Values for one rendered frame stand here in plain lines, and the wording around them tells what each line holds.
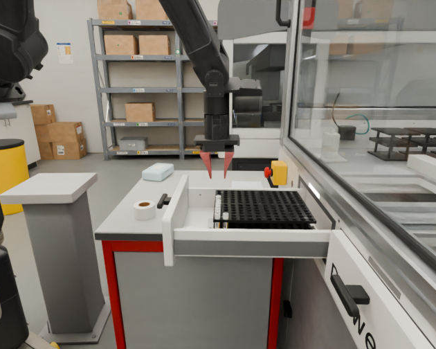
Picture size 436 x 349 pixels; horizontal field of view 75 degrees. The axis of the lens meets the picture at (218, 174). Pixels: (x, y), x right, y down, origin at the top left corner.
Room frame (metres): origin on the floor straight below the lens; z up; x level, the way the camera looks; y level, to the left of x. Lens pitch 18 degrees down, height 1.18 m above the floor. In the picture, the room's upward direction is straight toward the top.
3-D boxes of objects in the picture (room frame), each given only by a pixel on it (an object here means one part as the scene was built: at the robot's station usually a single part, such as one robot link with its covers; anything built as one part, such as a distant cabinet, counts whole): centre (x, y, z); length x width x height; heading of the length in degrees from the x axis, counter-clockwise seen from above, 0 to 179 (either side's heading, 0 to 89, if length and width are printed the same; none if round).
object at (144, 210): (0.86, 0.24, 0.78); 0.07 x 0.07 x 0.04
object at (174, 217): (0.65, 0.10, 0.87); 0.29 x 0.02 x 0.11; 178
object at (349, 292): (0.32, -0.19, 0.91); 0.07 x 0.04 x 0.01; 178
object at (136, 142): (4.56, 1.36, 0.22); 0.40 x 0.30 x 0.17; 92
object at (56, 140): (4.54, 2.62, 0.42); 0.85 x 0.33 x 0.84; 92
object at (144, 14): (4.59, 0.94, 2.11); 0.41 x 0.32 x 0.28; 92
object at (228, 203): (0.64, -0.10, 0.87); 0.22 x 0.18 x 0.06; 88
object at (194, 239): (0.64, -0.11, 0.86); 0.40 x 0.26 x 0.06; 88
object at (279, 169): (0.97, -0.21, 0.88); 0.07 x 0.05 x 0.07; 178
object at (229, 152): (0.65, 0.00, 1.01); 0.07 x 0.07 x 0.09; 88
